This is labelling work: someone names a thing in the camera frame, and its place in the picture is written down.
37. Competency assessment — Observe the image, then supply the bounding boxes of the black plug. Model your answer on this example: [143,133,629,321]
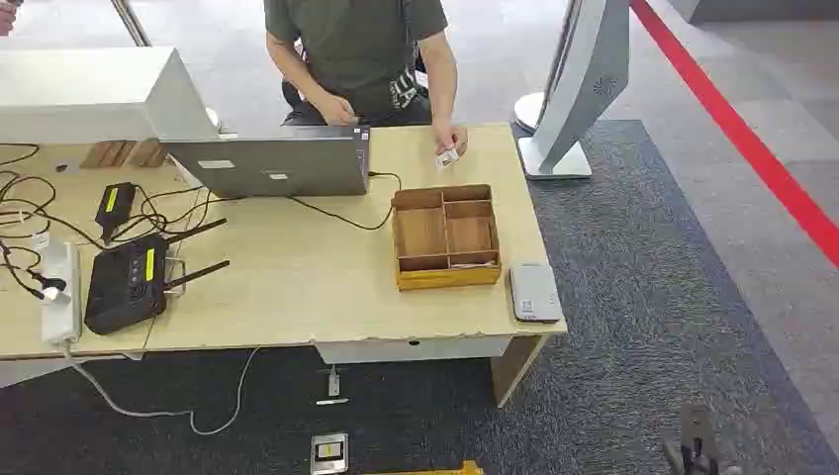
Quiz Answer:
[25,267,68,302]

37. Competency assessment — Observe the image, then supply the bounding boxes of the wooden compartment box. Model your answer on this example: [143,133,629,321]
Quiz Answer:
[390,183,504,293]

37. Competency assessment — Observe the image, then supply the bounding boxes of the person's left hand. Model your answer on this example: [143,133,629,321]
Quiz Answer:
[432,122,469,158]

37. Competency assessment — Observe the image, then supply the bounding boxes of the tangled black cables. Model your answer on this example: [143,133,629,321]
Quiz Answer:
[0,142,228,302]

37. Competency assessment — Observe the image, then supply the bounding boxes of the person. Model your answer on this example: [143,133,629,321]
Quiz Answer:
[263,0,469,157]

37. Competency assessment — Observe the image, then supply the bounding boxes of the yellow object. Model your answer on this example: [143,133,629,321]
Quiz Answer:
[365,459,486,475]

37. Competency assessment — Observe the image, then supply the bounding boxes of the black laptop cable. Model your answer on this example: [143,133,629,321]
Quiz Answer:
[287,170,403,233]

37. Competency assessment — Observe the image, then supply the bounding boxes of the grey laptop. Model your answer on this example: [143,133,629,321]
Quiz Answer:
[160,125,372,200]

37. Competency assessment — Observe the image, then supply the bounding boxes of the metal pole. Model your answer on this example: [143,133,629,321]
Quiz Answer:
[109,0,152,48]

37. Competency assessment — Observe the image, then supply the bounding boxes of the person's right hand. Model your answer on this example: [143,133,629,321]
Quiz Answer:
[317,93,360,127]

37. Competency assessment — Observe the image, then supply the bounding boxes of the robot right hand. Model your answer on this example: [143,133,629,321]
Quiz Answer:
[662,403,743,475]

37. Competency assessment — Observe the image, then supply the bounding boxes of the white kiosk stand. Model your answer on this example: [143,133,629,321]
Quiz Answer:
[512,0,632,181]

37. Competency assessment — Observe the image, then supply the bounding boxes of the pale wooden desk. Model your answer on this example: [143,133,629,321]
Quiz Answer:
[0,122,570,409]

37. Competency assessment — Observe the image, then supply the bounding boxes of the black power adapter yellow label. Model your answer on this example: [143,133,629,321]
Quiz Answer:
[94,181,139,245]

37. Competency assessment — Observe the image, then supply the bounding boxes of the wooden blocks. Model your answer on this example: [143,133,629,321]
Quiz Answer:
[79,139,170,170]

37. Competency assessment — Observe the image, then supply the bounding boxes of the large white box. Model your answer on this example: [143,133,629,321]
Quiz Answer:
[0,46,222,146]

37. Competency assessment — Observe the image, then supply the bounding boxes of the white power strip cable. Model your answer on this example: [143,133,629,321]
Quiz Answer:
[61,341,262,438]

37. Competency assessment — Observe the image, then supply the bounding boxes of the small white floor bracket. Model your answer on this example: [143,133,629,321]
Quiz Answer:
[315,366,350,407]

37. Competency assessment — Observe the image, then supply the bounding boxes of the white power strip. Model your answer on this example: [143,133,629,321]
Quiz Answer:
[40,238,84,347]

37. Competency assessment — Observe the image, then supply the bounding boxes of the black router with antennas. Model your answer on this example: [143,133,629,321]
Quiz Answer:
[83,218,232,336]

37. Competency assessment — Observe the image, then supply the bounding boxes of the metal floor socket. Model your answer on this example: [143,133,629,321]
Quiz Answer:
[309,431,350,475]

